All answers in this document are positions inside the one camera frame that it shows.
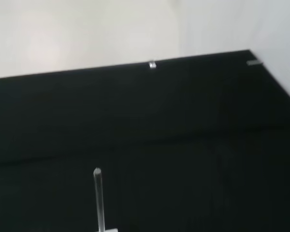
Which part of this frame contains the black bench cloth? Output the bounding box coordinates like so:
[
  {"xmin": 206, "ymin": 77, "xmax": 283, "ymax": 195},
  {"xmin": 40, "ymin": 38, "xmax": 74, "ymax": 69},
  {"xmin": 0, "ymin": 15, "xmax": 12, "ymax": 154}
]
[{"xmin": 0, "ymin": 49, "xmax": 290, "ymax": 232}]

